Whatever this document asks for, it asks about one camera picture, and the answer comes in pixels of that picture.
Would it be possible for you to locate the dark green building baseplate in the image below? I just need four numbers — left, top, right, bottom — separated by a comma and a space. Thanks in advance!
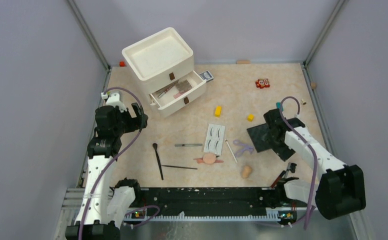
247, 123, 276, 153

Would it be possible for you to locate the pink compact case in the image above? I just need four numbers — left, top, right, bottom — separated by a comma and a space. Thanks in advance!
173, 92, 184, 99

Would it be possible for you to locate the beige makeup sponge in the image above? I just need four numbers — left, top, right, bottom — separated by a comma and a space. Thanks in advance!
241, 165, 253, 179

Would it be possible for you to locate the thin black pencil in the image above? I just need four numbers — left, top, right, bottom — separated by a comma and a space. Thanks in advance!
161, 164, 198, 170

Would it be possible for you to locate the brown eyeshadow palette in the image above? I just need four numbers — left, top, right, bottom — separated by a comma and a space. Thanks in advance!
157, 81, 178, 95

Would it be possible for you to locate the wooden peg on frame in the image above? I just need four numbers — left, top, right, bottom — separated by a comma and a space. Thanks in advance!
310, 82, 317, 90

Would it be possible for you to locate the white plastic drawer organizer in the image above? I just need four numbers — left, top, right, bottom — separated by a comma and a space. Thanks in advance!
121, 27, 207, 118

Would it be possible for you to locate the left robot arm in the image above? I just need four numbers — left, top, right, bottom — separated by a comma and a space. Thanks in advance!
65, 102, 148, 240

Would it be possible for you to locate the white false eyelash card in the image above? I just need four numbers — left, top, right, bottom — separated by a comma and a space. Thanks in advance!
203, 123, 225, 156

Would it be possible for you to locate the blue playing card deck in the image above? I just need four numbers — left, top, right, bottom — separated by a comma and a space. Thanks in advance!
199, 70, 214, 83

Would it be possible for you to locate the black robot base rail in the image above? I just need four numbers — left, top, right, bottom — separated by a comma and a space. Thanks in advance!
130, 187, 306, 217

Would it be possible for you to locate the black makeup brush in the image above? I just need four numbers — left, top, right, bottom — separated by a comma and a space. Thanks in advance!
152, 143, 164, 181

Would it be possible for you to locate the silver eyeliner pencil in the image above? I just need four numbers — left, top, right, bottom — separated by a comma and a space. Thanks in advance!
174, 143, 202, 147

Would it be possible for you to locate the silver red lip pencil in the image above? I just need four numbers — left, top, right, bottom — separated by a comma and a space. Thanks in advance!
157, 87, 171, 99

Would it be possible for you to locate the white cosmetic pencil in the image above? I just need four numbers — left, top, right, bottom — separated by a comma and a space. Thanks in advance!
225, 139, 238, 164

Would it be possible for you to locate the wooden block at wall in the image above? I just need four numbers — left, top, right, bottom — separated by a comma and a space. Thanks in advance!
236, 59, 251, 65

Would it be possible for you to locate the yellow rectangular toy block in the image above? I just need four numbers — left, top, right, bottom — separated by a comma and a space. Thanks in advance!
214, 105, 222, 118

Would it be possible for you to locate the small yellow cube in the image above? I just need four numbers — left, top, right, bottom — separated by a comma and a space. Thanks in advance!
247, 114, 254, 122

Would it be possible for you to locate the peach powder puff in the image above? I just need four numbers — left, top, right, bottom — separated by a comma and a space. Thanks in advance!
202, 152, 217, 165

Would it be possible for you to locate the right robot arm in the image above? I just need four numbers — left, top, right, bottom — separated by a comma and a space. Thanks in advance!
264, 109, 366, 220

